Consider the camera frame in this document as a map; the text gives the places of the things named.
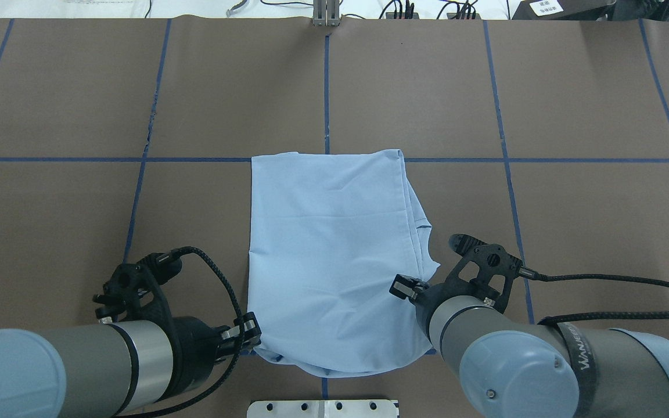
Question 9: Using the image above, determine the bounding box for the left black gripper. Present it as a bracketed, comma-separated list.
[93, 251, 262, 401]

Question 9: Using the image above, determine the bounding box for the aluminium frame post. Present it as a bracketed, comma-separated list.
[311, 0, 341, 27]

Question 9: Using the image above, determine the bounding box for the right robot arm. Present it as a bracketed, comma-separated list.
[390, 235, 669, 417]

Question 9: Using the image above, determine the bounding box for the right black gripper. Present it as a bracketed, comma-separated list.
[389, 235, 524, 343]

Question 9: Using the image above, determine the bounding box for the black box with label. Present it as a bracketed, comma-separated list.
[510, 1, 616, 21]

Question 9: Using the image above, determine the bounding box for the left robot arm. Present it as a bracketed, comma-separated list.
[0, 246, 262, 417]

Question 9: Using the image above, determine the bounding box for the light blue t-shirt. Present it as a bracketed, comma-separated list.
[249, 150, 438, 379]

